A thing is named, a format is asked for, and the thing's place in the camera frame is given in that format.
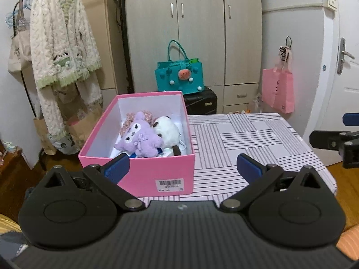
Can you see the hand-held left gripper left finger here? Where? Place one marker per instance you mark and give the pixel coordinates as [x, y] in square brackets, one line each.
[117, 168]

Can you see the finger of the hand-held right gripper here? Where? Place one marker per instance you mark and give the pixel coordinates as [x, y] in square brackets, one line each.
[352, 119]
[325, 139]

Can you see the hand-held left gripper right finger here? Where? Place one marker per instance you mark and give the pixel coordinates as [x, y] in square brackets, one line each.
[249, 168]

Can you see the pink cardboard box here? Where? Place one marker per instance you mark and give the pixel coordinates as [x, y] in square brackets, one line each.
[140, 173]

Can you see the purple plush toy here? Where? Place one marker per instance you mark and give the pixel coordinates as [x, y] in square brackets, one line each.
[140, 143]

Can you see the blue white tissue packet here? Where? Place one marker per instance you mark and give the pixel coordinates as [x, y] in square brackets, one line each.
[167, 152]

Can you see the pink flower plush toy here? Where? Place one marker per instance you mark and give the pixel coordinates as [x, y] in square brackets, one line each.
[147, 116]

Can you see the white plush toy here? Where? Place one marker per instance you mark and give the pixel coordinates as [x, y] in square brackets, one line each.
[167, 130]

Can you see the white door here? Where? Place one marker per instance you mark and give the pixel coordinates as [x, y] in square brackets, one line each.
[347, 98]

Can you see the striped tablecloth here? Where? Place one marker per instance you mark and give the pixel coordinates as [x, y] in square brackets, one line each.
[252, 145]

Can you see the brown paper bag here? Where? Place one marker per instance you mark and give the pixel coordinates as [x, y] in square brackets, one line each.
[84, 126]
[42, 137]

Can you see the pink tote bag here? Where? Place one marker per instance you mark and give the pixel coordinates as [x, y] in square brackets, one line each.
[280, 89]

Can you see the black suitcase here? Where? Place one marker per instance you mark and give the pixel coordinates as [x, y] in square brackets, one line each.
[200, 101]

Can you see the orange striped cloth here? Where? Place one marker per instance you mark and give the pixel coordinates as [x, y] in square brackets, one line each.
[349, 241]

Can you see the teal felt handbag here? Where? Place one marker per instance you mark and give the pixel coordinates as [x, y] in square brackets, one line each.
[174, 78]

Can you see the black clothes rack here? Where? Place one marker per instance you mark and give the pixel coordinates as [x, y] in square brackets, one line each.
[29, 95]

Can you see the beige wardrobe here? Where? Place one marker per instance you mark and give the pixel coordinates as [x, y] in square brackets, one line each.
[202, 33]

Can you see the cream fuzzy cardigan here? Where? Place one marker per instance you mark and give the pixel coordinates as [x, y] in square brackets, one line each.
[61, 33]

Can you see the beige tall cabinet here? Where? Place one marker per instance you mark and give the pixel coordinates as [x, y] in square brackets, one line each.
[106, 19]

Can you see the beige canvas tote bag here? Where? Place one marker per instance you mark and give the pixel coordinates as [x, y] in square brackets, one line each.
[19, 50]

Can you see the wall switch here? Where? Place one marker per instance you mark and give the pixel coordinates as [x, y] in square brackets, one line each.
[329, 2]

